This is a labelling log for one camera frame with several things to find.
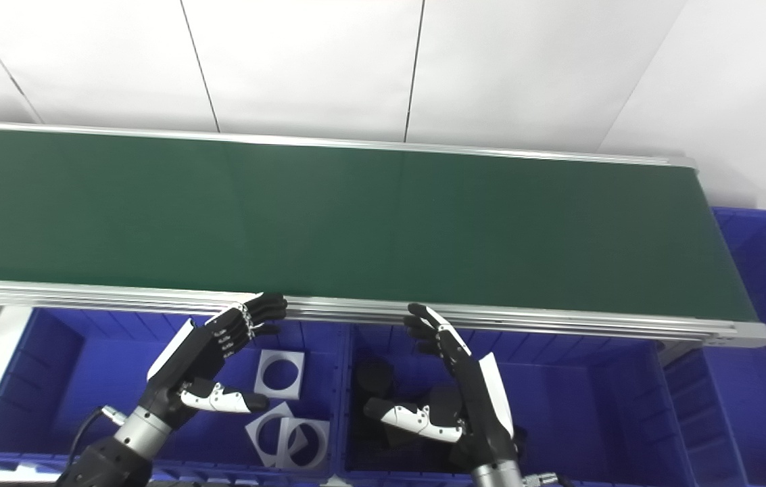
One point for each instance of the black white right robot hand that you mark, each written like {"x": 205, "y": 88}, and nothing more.
{"x": 477, "y": 399}

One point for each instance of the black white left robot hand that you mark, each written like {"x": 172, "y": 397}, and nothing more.
{"x": 183, "y": 365}

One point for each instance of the white square part round hole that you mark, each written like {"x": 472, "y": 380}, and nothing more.
{"x": 298, "y": 355}
{"x": 252, "y": 429}
{"x": 322, "y": 463}

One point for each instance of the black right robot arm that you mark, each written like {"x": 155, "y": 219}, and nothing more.
{"x": 497, "y": 475}

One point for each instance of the black block part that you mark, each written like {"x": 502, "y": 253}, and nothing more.
{"x": 447, "y": 399}

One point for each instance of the green conveyor belt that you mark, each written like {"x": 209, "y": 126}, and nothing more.
{"x": 355, "y": 216}
{"x": 491, "y": 325}

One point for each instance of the blue bin with white parts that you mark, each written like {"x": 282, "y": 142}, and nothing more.
{"x": 85, "y": 379}

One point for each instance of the blue bin with black parts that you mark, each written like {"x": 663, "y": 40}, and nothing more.
{"x": 579, "y": 412}

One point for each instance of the black round part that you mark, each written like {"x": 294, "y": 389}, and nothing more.
{"x": 374, "y": 375}

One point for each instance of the empty blue plastic bin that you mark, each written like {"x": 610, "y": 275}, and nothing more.
{"x": 761, "y": 392}

